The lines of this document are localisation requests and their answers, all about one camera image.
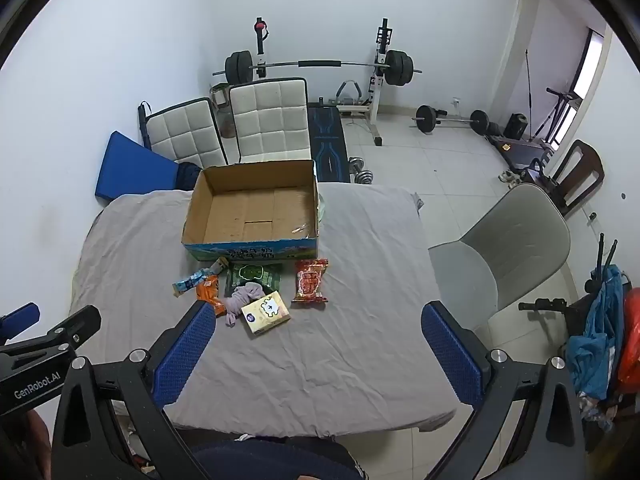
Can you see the barbell with black plates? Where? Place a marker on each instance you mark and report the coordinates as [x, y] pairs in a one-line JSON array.
[[320, 64]]

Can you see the blue white snack packet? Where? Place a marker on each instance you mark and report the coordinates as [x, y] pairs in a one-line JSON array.
[[192, 280]]

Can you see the black exercise stand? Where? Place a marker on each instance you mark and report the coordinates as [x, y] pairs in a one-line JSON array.
[[557, 105]]

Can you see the brown wooden chair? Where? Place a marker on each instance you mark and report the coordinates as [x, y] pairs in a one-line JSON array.
[[586, 162]]

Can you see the person's dark clothing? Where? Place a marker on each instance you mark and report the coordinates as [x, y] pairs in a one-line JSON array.
[[270, 460]]

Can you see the grey tablecloth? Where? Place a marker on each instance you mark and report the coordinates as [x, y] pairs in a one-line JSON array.
[[325, 360]]

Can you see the red snack packet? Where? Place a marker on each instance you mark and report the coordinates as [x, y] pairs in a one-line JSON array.
[[310, 282]]

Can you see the white barbell rack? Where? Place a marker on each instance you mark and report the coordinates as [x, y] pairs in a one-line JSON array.
[[376, 105]]

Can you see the person's left hand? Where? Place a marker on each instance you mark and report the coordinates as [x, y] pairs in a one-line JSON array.
[[39, 435]]

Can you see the grey plastic chair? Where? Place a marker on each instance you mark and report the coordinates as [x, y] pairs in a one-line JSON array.
[[510, 240]]

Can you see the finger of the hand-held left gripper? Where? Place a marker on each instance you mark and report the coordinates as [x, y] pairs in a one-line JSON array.
[[20, 317], [75, 327]]

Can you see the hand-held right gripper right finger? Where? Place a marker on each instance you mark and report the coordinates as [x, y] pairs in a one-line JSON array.
[[452, 355]]

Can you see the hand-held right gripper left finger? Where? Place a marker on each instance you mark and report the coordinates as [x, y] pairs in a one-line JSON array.
[[185, 352]]

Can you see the black treadmill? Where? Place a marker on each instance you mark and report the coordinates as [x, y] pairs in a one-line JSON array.
[[525, 152]]

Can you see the short barbell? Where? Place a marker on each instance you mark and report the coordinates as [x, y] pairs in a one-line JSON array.
[[452, 120]]

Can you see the dark blue garment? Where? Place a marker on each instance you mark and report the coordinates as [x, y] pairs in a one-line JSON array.
[[187, 175]]

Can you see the yellow tissue pack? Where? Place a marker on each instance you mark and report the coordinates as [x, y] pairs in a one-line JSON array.
[[265, 314]]

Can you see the black weight bench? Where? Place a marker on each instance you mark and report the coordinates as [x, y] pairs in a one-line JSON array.
[[327, 145]]

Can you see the orange snack packet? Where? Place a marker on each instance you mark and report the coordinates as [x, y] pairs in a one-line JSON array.
[[207, 291]]

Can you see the white quilted chair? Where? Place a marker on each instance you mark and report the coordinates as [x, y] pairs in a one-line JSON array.
[[185, 132], [270, 120]]

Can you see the blue foam mat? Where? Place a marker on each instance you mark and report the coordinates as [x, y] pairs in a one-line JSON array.
[[130, 170]]

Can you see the green snack packet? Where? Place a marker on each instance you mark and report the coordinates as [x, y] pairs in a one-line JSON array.
[[250, 274]]

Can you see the pair of shoes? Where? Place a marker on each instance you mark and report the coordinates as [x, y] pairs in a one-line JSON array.
[[510, 176]]

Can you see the chrome dumbbell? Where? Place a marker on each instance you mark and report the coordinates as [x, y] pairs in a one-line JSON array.
[[364, 176], [356, 164]]

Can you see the black speaker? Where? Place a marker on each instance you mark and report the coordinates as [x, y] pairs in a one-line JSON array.
[[515, 126]]

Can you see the red bag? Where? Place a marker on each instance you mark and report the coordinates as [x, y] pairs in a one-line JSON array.
[[631, 340]]

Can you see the black leaning pole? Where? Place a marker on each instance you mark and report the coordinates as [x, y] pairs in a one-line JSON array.
[[528, 90]]

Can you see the black antennas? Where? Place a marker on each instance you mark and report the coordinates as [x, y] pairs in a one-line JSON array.
[[602, 255]]

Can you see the pale plastic bag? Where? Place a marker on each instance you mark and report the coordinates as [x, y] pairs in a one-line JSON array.
[[322, 207]]

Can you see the blue clothing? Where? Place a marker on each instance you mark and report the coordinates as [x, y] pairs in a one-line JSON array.
[[600, 320]]

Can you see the cardboard box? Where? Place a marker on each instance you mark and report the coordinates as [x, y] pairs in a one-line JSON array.
[[250, 210]]

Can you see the purple sock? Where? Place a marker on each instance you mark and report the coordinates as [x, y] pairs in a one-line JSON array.
[[240, 296]]

